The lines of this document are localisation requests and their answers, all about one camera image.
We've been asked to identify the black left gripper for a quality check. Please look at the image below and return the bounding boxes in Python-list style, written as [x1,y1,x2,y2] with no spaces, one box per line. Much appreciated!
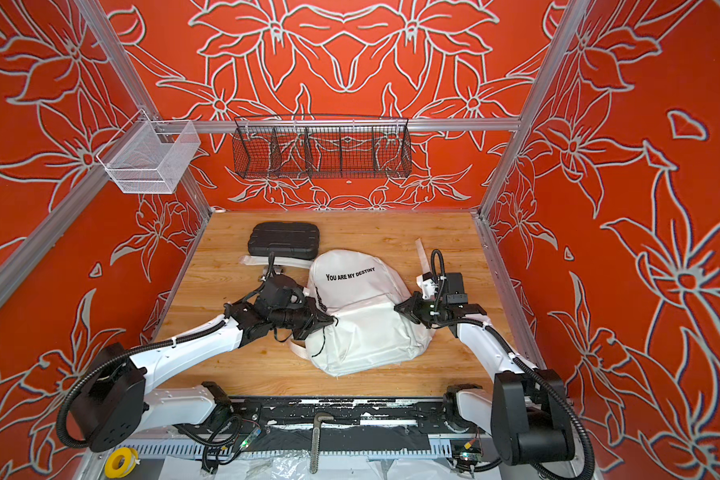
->
[271,294,335,336]

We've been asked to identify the white student backpack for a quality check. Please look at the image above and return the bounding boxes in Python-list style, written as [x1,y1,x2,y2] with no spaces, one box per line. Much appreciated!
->
[225,249,433,377]

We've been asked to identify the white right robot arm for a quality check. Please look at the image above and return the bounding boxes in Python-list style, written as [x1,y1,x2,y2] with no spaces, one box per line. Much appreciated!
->
[394,249,597,479]

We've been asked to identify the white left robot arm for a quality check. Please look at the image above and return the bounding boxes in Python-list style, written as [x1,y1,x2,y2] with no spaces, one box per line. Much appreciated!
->
[55,266,337,452]

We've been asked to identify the black plastic tool case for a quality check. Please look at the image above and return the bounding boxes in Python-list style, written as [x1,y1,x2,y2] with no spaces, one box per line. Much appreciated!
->
[247,221,320,260]

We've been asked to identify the yellow tape roll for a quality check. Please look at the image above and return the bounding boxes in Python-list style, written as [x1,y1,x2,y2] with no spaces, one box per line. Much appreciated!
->
[104,447,139,479]

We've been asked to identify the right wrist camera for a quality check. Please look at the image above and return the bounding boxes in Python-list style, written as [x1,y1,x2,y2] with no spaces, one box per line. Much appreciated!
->
[416,272,439,300]

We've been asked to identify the metal clamp handle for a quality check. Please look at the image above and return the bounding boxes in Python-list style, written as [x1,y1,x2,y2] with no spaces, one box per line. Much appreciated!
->
[309,412,334,475]

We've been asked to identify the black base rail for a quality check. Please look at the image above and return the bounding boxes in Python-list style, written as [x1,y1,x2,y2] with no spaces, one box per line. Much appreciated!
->
[227,395,499,436]

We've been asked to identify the black wire wall basket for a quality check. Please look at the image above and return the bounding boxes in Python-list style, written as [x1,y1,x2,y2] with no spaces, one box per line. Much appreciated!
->
[231,115,413,180]

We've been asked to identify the white wire wall basket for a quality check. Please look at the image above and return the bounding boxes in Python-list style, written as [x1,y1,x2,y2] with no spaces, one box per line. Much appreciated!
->
[97,120,201,194]

